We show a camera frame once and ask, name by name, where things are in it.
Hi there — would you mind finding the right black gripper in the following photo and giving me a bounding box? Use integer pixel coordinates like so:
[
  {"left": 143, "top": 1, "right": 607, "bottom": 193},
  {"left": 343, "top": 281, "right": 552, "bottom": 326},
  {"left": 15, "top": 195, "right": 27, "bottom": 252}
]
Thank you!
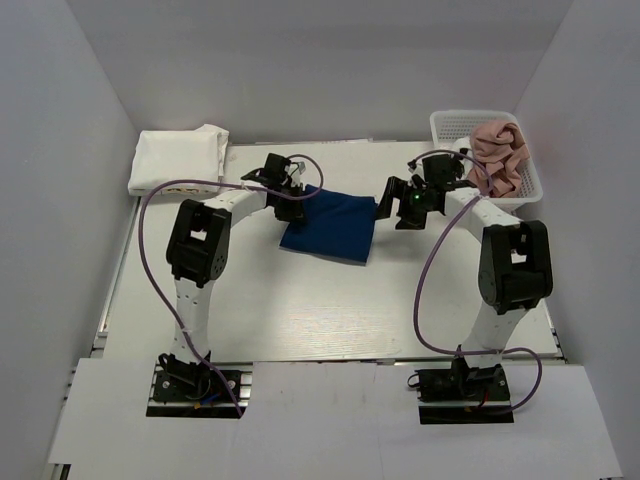
[{"left": 373, "top": 176, "right": 437, "bottom": 230}]

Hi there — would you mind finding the blue t shirt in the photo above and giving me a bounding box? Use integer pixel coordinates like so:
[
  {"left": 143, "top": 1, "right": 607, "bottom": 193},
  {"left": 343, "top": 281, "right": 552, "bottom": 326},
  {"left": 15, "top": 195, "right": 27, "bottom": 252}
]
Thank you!
[{"left": 280, "top": 185, "right": 377, "bottom": 265}]

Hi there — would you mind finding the pink t shirt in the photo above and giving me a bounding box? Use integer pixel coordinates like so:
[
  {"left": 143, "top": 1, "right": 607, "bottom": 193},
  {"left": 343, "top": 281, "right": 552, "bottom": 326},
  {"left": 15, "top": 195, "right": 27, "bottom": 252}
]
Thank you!
[{"left": 467, "top": 120, "right": 530, "bottom": 198}]

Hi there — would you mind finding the white t shirt stack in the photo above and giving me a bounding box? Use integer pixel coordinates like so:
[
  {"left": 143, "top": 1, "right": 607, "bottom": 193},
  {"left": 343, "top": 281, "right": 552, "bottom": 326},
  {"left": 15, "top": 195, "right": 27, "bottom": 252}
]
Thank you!
[{"left": 127, "top": 124, "right": 229, "bottom": 197}]

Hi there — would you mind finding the white black printed t shirt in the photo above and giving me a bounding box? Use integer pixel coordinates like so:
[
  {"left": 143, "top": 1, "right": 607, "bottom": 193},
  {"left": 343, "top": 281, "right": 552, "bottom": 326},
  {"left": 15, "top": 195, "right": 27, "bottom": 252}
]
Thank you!
[{"left": 449, "top": 137, "right": 472, "bottom": 155}]

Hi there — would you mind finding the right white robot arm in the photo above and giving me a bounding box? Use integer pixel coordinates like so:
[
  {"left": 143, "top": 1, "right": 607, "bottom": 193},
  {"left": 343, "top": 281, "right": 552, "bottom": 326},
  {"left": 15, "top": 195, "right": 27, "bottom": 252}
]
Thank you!
[{"left": 376, "top": 149, "right": 553, "bottom": 399}]

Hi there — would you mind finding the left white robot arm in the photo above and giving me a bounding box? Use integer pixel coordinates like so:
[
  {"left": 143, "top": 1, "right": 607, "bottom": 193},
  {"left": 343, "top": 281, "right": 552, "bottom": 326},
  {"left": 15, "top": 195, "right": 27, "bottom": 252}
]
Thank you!
[{"left": 161, "top": 154, "right": 306, "bottom": 399}]

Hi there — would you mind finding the white plastic basket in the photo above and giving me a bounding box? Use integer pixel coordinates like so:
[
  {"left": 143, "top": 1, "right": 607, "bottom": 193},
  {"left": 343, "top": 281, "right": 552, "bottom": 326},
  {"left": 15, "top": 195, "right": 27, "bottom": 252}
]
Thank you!
[{"left": 430, "top": 110, "right": 543, "bottom": 212}]

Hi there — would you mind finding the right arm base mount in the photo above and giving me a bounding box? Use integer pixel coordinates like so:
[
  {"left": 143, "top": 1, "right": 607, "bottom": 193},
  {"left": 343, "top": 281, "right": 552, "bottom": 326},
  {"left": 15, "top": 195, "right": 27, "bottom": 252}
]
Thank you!
[{"left": 407, "top": 361, "right": 514, "bottom": 425}]

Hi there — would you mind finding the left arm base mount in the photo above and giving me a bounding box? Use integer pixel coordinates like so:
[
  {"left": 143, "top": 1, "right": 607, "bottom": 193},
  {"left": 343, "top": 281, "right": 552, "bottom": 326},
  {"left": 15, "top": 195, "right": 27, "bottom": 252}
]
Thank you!
[{"left": 146, "top": 364, "right": 240, "bottom": 420}]

